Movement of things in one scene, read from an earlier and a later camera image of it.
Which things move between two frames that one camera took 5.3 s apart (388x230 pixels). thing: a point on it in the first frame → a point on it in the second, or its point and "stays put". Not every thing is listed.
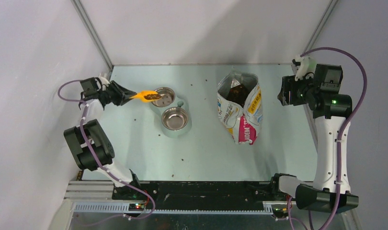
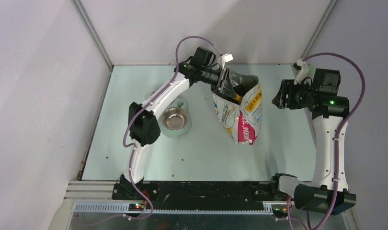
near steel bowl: (174, 119) stays put
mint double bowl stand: (178, 102) stays put
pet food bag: (243, 122) stays put
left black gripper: (122, 94) → (223, 84)
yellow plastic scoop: (147, 96) → (238, 98)
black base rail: (203, 195) stays put
